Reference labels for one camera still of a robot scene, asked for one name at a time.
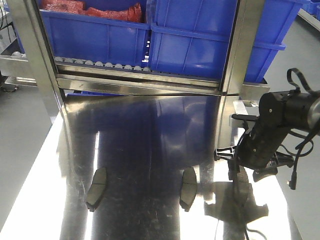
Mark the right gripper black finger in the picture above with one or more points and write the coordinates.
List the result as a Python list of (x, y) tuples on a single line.
[(226, 153), (260, 174)]

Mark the stainless steel roller rack frame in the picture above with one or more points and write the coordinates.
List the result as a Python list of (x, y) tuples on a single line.
[(40, 69)]

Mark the grey brake pad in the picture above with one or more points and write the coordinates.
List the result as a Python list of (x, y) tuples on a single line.
[(241, 187), (97, 189), (188, 190)]

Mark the right blue plastic crate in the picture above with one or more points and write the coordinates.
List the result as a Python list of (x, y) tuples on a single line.
[(191, 37)]

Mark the red mesh bags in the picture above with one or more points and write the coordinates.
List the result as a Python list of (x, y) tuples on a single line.
[(132, 14)]

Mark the blue plastic crate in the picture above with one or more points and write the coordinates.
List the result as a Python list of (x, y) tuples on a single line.
[(95, 38), (191, 37)]

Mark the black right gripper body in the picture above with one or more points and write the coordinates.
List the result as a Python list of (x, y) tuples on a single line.
[(257, 148)]

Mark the left blue plastic crate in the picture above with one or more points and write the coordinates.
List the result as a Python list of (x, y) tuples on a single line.
[(95, 38)]

